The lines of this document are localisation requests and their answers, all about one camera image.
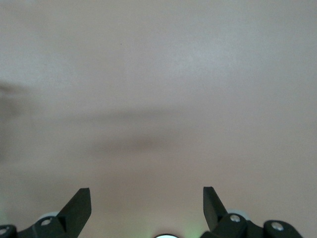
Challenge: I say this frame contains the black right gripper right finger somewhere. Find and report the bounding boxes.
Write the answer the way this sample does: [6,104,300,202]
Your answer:
[199,185,304,238]

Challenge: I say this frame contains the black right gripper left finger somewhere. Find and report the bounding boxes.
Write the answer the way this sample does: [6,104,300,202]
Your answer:
[0,187,92,238]

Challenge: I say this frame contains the brown table cloth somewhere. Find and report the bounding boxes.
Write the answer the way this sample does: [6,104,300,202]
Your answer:
[0,0,317,238]

